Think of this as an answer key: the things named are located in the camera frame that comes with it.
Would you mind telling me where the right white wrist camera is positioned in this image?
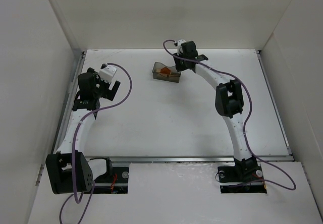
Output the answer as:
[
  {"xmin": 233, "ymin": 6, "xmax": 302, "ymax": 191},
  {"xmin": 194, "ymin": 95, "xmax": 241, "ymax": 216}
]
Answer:
[{"xmin": 174, "ymin": 39, "xmax": 186, "ymax": 54}]

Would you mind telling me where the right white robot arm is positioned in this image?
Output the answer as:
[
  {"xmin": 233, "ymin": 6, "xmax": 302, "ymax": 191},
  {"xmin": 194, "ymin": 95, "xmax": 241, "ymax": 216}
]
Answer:
[{"xmin": 173, "ymin": 39, "xmax": 259, "ymax": 183}]

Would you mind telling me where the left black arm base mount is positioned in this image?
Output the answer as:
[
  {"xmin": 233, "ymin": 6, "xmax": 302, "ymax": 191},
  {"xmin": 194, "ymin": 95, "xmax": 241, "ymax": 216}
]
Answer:
[{"xmin": 93, "ymin": 163, "xmax": 129, "ymax": 194}]

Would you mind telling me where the tan wood block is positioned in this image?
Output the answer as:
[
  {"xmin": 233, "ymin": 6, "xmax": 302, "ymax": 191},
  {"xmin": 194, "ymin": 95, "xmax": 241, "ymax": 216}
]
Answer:
[{"xmin": 167, "ymin": 74, "xmax": 179, "ymax": 78}]

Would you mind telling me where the orange triangular wood block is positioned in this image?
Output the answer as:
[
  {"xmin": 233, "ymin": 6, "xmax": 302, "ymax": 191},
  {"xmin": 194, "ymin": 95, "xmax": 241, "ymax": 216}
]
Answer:
[{"xmin": 162, "ymin": 67, "xmax": 172, "ymax": 75}]

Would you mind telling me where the smoky transparent plastic bin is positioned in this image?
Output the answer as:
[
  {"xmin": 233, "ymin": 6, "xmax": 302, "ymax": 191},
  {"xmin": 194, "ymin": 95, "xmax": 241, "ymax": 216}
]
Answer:
[{"xmin": 152, "ymin": 62, "xmax": 181, "ymax": 83}]

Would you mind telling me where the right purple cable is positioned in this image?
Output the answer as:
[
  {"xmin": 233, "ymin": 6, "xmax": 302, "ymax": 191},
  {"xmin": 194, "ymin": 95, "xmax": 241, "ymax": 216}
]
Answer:
[{"xmin": 163, "ymin": 39, "xmax": 296, "ymax": 191}]

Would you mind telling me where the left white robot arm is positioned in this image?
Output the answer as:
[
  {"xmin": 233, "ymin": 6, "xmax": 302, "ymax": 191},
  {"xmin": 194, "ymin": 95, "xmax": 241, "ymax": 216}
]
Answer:
[{"xmin": 45, "ymin": 65, "xmax": 120, "ymax": 194}]

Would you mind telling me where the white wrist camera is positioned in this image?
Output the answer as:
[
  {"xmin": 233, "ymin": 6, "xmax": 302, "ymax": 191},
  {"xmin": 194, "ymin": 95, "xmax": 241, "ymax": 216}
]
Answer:
[
  {"xmin": 174, "ymin": 39, "xmax": 186, "ymax": 54},
  {"xmin": 98, "ymin": 64, "xmax": 117, "ymax": 83}
]

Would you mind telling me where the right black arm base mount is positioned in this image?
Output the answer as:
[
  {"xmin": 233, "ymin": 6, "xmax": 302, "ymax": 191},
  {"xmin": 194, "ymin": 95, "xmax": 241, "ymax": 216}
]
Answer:
[{"xmin": 216, "ymin": 165, "xmax": 267, "ymax": 194}]

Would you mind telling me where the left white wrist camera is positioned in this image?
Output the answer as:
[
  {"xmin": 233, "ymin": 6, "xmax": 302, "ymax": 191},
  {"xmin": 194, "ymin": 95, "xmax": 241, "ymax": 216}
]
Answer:
[{"xmin": 98, "ymin": 64, "xmax": 117, "ymax": 83}]

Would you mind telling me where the long light wood block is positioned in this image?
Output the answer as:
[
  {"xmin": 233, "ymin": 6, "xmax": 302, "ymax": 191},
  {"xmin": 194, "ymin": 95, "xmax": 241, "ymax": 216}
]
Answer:
[{"xmin": 155, "ymin": 69, "xmax": 164, "ymax": 74}]

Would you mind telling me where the aluminium front rail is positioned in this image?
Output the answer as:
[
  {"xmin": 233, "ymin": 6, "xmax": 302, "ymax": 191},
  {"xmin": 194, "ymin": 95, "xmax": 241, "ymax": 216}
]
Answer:
[{"xmin": 110, "ymin": 155, "xmax": 294, "ymax": 163}]

